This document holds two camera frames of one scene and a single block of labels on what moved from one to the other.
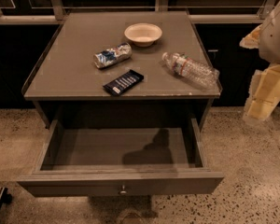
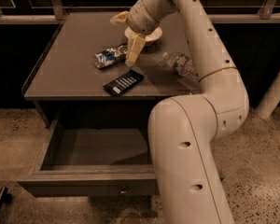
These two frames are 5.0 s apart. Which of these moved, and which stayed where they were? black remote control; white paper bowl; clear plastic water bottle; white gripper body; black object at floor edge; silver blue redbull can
Moved: white gripper body
Stayed: white paper bowl; black remote control; black object at floor edge; clear plastic water bottle; silver blue redbull can
